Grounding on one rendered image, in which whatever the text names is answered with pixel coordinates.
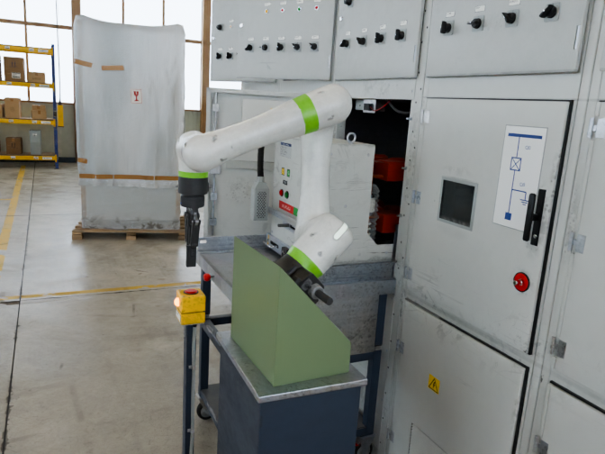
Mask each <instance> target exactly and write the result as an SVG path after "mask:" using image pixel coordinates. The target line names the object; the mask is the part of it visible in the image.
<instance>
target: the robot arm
mask: <svg viewBox="0 0 605 454"><path fill-rule="evenodd" d="M351 109H352V98H351V96H350V93H349V92H348V91H347V89H346V88H345V87H343V86H340V85H337V84H328V85H326V86H321V87H319V88H316V89H314V90H312V91H310V92H307V93H305V94H303V95H299V96H297V97H295V98H294V99H291V100H289V101H287V102H285V103H283V104H280V105H279V106H277V107H275V108H273V109H271V110H269V111H267V112H265V113H262V114H260V115H258V116H255V117H253V118H250V119H248V120H246V121H244V122H241V123H236V124H233V125H231V126H228V127H225V128H222V129H219V130H216V131H212V132H206V133H201V132H197V131H190V132H186V133H184V134H183V135H181V136H180V138H179V139H178V141H177V143H176V155H177V160H178V185H177V186H176V187H177V188H178V193H179V194H181V201H180V204H181V206H183V207H185V208H186V212H184V217H185V242H186V260H185V265H186V266H187V267H188V268H190V267H196V247H198V241H199V231H200V225H201V220H199V218H200V214H199V211H198V209H199V208H202V207H204V195H206V194H208V192H209V188H212V185H209V183H208V171H209V170H211V169H213V168H216V167H218V166H220V165H221V164H223V163H225V162H227V161H229V160H231V159H234V158H236V157H238V156H240V155H243V154H245V153H247V152H250V151H252V150H256V149H259V148H261V147H264V146H266V145H269V144H273V143H276V142H279V141H285V140H289V139H292V138H295V137H299V136H301V187H300V198H299V207H298V214H297V220H296V225H295V231H294V244H293V245H292V246H291V248H290V249H289V250H288V251H287V253H286V254H285V255H284V256H283V257H281V258H280V259H278V260H275V261H273V262H274V263H276V265H278V266H279V267H281V268H282V270H283V271H284V272H285V273H286V274H287V275H288V276H289V277H290V278H291V279H292V280H293V281H294V282H295V284H296V285H298V287H300V288H301V289H302V291H303V292H304V293H305V294H306V295H307V296H309V298H310V299H311V300H312V301H313V302H314V303H315V304H317V303H318V301H319V299H320V300H321V301H322V302H324V303H325V304H327V305H331V304H332V303H333V299H332V298H331V297H329V296H328V295H326V294H325V293H323V289H324V285H323V284H322V283H321V282H320V280H319V279H318V278H319V277H321V276H322V275H323V274H324V273H325V272H326V271H327V270H328V269H329V268H330V267H331V266H332V264H333V263H334V262H335V261H336V260H337V259H338V258H339V257H340V256H341V255H342V254H343V253H344V251H345V250H346V249H347V248H348V247H349V246H350V245H351V243H352V242H353V234H352V232H351V230H350V229H349V228H348V227H347V226H346V224H345V223H344V222H342V221H341V220H340V219H339V218H338V217H337V216H335V215H333V214H331V213H330V155H331V145H332V138H333V131H334V125H335V124H338V123H342V122H343V121H345V120H346V119H347V118H348V116H349V114H350V112H351Z"/></svg>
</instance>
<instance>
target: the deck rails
mask: <svg viewBox="0 0 605 454"><path fill-rule="evenodd" d="M236 237H237V238H239V239H240V240H242V241H243V242H245V243H246V244H248V245H249V246H250V247H251V248H253V249H254V250H272V249H270V248H269V247H268V246H267V245H265V244H264V243H263V242H262V241H266V234H259V235H240V236H236ZM205 240H206V243H200V241H205ZM197 252H198V253H199V254H211V253H226V252H234V236H220V237H199V241H198V247H197ZM392 273H393V262H385V263H374V264H362V265H350V266H338V267H330V268H329V269H328V270H327V271H326V272H325V273H324V274H323V275H322V276H321V277H319V278H318V279H319V280H320V282H321V283H322V284H323V285H329V284H339V283H349V282H359V281H369V280H379V279H388V278H392Z"/></svg>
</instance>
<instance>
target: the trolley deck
mask: <svg viewBox="0 0 605 454"><path fill-rule="evenodd" d="M257 251H258V252H259V253H261V254H262V255H264V256H265V257H267V258H268V259H270V260H271V261H275V260H278V259H280V258H281V255H279V254H278V253H277V252H275V251H274V250H257ZM233 254H234V252H226V253H211V254H199V253H198V252H197V250H196V263H197V265H198V266H199V267H200V268H201V269H202V270H203V271H204V273H209V274H210V275H211V276H214V278H211V280H212V282H213V283H214V284H215V285H216V286H217V287H218V288H220V290H221V291H222V292H223V293H224V294H225V295H226V296H227V298H228V299H229V300H230V301H231V302H232V279H233ZM395 283H396V279H392V278H388V279H379V280H369V281H359V282H349V283H339V284H329V285H324V289H323V293H325V294H326V295H328V296H329V297H331V298H332V299H333V300H337V299H346V298H354V297H362V296H371V295H388V294H394V292H395Z"/></svg>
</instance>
